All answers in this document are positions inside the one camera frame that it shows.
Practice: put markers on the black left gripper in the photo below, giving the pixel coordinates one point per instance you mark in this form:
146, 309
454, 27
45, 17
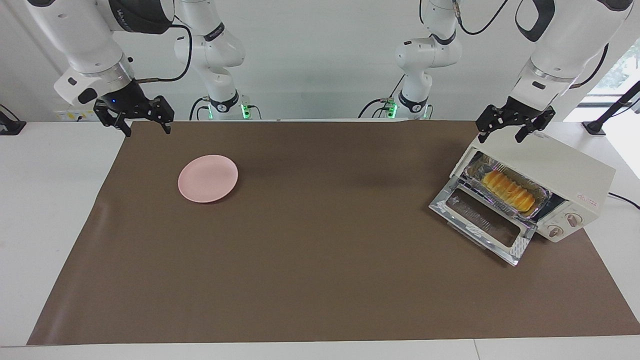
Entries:
520, 111

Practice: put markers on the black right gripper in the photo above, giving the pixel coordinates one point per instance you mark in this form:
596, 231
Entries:
122, 100

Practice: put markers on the aluminium foil tray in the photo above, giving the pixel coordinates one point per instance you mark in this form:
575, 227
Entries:
475, 172

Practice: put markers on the golden ridged bread loaf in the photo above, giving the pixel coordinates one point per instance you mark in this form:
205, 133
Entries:
507, 190

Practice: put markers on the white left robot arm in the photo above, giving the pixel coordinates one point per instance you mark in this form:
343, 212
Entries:
565, 40

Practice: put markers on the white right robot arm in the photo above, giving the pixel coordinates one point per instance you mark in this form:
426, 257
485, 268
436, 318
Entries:
85, 35

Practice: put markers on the cream toaster oven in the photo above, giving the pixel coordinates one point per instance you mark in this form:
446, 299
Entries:
560, 170

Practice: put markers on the glass oven door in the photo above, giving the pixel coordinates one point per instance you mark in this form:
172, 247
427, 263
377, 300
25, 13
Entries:
450, 202

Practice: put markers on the larger cream oven knob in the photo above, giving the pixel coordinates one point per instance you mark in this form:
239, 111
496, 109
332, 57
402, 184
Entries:
574, 219

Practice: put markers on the smaller cream oven knob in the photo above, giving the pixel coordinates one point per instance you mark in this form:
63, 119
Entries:
555, 230

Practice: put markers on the pink round plate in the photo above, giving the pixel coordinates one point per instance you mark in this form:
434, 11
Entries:
208, 178

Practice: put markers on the green lit base module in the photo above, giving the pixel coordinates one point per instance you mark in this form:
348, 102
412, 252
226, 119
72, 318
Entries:
391, 108
245, 110

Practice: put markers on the bright window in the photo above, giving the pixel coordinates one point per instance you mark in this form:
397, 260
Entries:
622, 70

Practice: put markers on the black table clamp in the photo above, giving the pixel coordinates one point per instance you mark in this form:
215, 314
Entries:
10, 126

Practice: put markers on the brown table mat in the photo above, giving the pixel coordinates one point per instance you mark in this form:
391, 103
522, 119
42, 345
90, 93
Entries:
325, 250

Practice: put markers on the white wall socket box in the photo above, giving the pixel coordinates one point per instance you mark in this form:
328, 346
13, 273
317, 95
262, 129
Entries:
75, 115

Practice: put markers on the black camera stand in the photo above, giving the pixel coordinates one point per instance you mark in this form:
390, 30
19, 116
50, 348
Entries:
612, 107

